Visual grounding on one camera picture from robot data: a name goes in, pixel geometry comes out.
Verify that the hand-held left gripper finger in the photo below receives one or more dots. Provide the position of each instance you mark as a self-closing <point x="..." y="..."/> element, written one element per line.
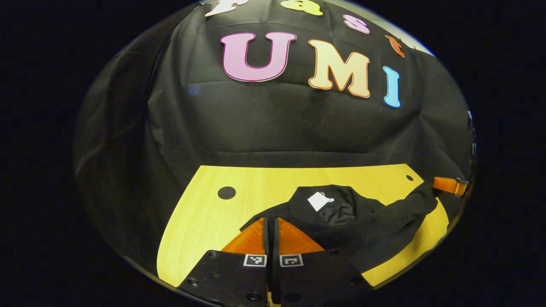
<point x="265" y="238"/>
<point x="276" y="238"/>

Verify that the black jacket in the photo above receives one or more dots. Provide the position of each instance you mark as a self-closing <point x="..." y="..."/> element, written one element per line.
<point x="375" y="226"/>

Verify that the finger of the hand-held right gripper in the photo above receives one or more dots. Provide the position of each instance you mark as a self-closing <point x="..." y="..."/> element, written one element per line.
<point x="448" y="184"/>

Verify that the black backdrop cloth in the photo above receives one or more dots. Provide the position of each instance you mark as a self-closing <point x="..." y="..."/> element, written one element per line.
<point x="277" y="123"/>

